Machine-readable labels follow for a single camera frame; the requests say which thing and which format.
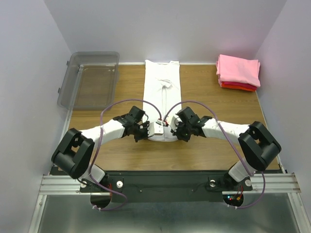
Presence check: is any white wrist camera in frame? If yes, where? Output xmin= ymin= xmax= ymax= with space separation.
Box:
xmin=147 ymin=119 xmax=164 ymax=137
xmin=164 ymin=115 xmax=181 ymax=132

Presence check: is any folded orange t shirt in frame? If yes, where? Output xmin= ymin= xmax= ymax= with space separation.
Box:
xmin=221 ymin=85 xmax=256 ymax=92

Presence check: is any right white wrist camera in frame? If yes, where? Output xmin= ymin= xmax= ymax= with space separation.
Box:
xmin=164 ymin=115 xmax=181 ymax=132

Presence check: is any folded pink t shirt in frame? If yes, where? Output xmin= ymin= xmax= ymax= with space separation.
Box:
xmin=216 ymin=54 xmax=260 ymax=87

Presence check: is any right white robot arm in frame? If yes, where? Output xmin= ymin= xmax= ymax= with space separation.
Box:
xmin=166 ymin=107 xmax=281 ymax=190

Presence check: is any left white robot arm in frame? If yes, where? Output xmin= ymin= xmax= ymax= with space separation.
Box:
xmin=51 ymin=106 xmax=150 ymax=185

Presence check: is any folded red t shirt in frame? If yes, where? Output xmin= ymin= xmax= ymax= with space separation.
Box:
xmin=219 ymin=81 xmax=257 ymax=90

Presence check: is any white t shirt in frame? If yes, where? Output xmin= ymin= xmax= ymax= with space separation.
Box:
xmin=142 ymin=59 xmax=183 ymax=143

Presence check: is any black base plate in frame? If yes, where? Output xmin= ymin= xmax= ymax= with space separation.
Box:
xmin=80 ymin=170 xmax=253 ymax=203

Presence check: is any clear plastic bin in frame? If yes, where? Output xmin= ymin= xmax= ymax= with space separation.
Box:
xmin=57 ymin=51 xmax=120 ymax=110

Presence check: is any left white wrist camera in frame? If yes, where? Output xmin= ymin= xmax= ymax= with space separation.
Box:
xmin=147 ymin=119 xmax=164 ymax=137

